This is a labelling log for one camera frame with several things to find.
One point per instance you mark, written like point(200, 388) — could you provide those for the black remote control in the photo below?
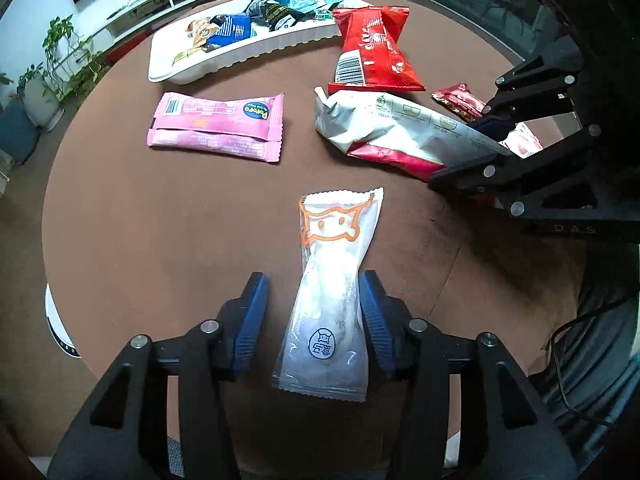
point(116, 12)

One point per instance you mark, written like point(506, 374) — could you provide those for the black snack packet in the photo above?
point(275, 12)

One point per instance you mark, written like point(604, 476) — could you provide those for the pink snack packet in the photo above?
point(210, 125)

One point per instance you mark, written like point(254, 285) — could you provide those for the dark blue snack packet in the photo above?
point(230, 30)

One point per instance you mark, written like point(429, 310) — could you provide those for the white round stool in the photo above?
point(57, 325)

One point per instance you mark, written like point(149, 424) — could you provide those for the small yellow snack packet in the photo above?
point(184, 56)

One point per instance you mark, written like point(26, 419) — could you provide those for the large red chips bag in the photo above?
point(375, 55)

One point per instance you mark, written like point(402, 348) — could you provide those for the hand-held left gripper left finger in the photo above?
point(252, 320)

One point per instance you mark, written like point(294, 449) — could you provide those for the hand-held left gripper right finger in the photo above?
point(372, 320)

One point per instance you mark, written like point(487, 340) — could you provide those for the large white red snack bag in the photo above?
point(395, 125)

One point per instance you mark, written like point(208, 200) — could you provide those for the white packet with orange outline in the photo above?
point(327, 260)

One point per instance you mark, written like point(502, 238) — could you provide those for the small orange brown snack packet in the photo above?
point(200, 30)

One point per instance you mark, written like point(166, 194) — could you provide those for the small red white snack packet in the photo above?
point(525, 142)

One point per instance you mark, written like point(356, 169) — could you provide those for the white plastic tray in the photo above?
point(250, 47)

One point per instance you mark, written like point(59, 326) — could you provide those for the trailing pothos plant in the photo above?
point(67, 47)

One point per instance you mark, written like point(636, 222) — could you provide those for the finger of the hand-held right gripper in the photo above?
point(540, 180)
point(540, 77)

